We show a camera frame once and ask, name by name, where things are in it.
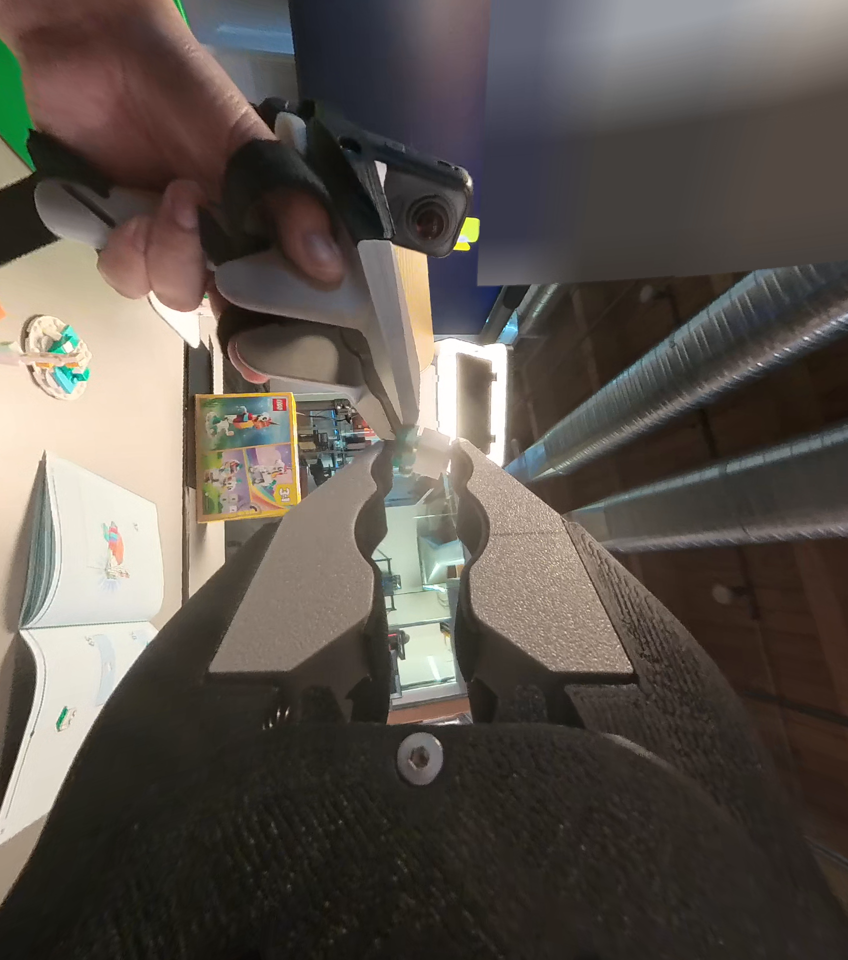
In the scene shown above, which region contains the rounded wooden panel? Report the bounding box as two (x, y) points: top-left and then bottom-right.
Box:
(392, 246), (436, 369)

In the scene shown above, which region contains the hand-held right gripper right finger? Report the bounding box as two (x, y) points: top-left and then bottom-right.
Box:
(452, 439), (637, 725)

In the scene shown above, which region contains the small green white lego assembly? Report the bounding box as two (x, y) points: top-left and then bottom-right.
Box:
(392, 423), (449, 477)

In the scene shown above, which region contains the round white teal lego model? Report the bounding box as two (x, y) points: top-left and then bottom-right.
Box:
(22, 315), (93, 401)

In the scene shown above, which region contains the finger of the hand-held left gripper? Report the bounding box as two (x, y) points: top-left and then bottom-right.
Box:
(353, 240), (425, 441)
(214, 253), (404, 441)

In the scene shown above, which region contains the person's left hand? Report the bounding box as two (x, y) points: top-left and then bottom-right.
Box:
(0, 0), (346, 385)

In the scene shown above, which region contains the yellow lego set box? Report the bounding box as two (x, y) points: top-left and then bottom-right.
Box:
(195, 392), (299, 524)

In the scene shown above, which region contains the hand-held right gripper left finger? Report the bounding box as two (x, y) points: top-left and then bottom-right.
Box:
(206, 442), (394, 723)

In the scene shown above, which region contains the silver spiral ceiling duct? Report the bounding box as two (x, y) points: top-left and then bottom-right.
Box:
(502, 255), (848, 481)
(562, 408), (848, 556)

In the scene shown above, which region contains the instruction booklet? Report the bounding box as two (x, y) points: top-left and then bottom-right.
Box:
(0, 450), (166, 856)

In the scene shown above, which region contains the studio light panel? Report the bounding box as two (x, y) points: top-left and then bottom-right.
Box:
(435, 337), (509, 468)

